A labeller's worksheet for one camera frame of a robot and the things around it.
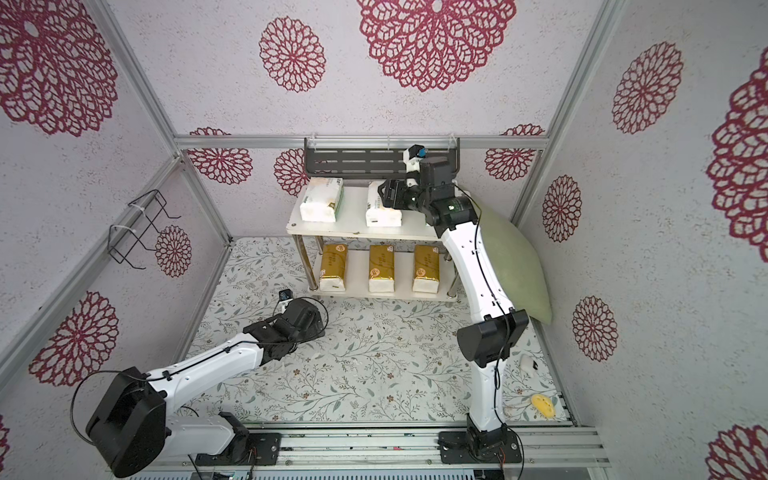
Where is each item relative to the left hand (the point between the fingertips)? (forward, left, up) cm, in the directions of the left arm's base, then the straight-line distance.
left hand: (306, 326), depth 87 cm
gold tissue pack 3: (+17, -7, +4) cm, 19 cm away
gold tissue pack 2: (+14, -22, +5) cm, 27 cm away
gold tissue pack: (+17, -36, +5) cm, 40 cm away
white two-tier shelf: (+15, -15, +25) cm, 33 cm away
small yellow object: (-20, -65, -6) cm, 68 cm away
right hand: (+23, -24, +33) cm, 46 cm away
